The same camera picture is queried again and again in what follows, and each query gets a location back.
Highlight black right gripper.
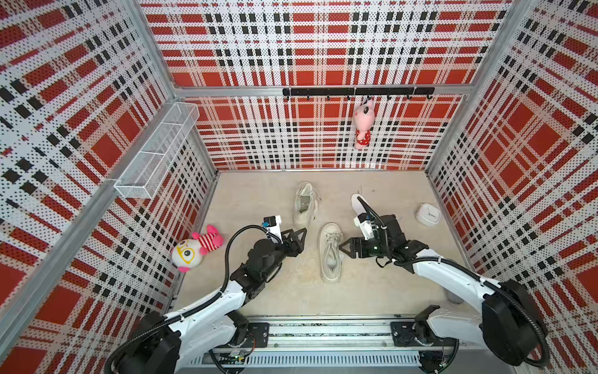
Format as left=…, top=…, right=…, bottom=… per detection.
left=338, top=237, right=391, bottom=258

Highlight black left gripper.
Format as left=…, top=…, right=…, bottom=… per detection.
left=261, top=228, right=306, bottom=280

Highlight white sneaker one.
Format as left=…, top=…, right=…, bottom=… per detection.
left=293, top=182, right=320, bottom=228
left=319, top=223, right=343, bottom=284

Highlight white shoe insole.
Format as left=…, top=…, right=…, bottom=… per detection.
left=350, top=193, right=368, bottom=217

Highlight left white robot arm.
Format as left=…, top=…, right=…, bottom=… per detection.
left=104, top=226, right=307, bottom=373

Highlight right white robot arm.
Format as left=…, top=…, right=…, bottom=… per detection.
left=339, top=213, right=551, bottom=368

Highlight pink striped plush doll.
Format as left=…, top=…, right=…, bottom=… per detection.
left=171, top=225, right=224, bottom=273

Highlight pink hanging plush toy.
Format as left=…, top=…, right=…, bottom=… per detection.
left=353, top=99, right=375, bottom=151

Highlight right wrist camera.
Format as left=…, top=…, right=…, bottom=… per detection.
left=354, top=213, right=375, bottom=241

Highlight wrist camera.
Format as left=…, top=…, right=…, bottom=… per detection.
left=263, top=215, right=282, bottom=243
left=354, top=213, right=375, bottom=241

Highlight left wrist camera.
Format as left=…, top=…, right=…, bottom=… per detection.
left=263, top=215, right=282, bottom=243

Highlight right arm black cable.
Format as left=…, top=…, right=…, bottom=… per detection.
left=357, top=195, right=551, bottom=368

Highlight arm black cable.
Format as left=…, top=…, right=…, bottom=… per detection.
left=357, top=195, right=551, bottom=368
left=104, top=223, right=277, bottom=370

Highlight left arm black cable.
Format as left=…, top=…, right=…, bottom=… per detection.
left=104, top=223, right=277, bottom=370

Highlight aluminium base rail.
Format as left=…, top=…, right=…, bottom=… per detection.
left=130, top=315, right=529, bottom=374

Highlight black hook rail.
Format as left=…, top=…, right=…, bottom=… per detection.
left=282, top=87, right=436, bottom=98

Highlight white wire mesh basket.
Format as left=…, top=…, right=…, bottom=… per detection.
left=115, top=102, right=199, bottom=199

